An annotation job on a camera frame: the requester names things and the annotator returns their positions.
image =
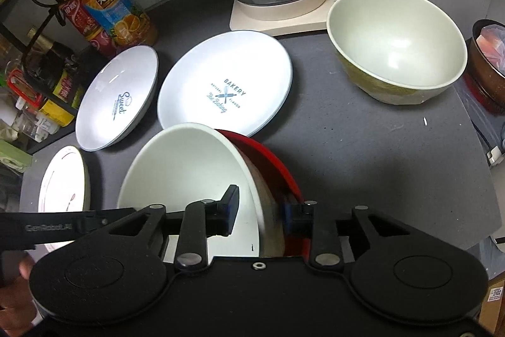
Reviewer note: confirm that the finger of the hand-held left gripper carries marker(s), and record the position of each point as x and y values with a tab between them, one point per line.
106	218

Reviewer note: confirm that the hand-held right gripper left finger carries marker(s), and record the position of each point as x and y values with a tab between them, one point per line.
230	211

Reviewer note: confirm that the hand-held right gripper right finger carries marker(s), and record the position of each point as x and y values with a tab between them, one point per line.
288	220

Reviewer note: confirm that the plain white plate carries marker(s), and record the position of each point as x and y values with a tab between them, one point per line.
67	179

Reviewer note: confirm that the white bowl beige outside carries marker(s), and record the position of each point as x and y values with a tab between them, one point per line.
177	163

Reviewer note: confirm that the white plate cursive print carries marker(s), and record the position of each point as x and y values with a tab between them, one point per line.
114	116

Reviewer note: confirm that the white plate crossed utensils print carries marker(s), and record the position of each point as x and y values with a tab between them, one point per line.
221	64

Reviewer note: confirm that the green bowl white inside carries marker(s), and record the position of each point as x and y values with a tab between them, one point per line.
394	33

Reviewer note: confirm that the person's left hand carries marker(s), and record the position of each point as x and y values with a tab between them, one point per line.
25	270

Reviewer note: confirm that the green box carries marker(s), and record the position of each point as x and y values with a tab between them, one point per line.
14	157

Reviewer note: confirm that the black metal rack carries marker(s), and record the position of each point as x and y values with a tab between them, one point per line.
55	139

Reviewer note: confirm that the clear spice jars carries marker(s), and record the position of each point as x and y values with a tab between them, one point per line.
19	122

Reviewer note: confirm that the yellow label jar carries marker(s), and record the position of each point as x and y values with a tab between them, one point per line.
57	114

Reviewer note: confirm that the red lid jar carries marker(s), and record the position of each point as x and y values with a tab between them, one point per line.
23	90

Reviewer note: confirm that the dark sauce bottle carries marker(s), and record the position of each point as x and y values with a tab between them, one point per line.
59	60

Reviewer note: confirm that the cream kettle base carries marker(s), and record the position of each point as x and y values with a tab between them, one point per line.
256	20

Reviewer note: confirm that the red drink can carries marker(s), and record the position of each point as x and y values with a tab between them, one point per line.
85	25

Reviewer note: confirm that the white plug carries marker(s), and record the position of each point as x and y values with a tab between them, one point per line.
496	157

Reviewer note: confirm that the cardboard box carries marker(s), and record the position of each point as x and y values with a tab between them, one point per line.
493	305

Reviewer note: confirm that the red cooker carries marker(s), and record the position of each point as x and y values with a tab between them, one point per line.
475	94

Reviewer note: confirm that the brown pot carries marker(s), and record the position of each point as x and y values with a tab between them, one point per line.
483	84

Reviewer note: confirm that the plastic bag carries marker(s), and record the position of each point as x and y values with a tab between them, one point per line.
493	45

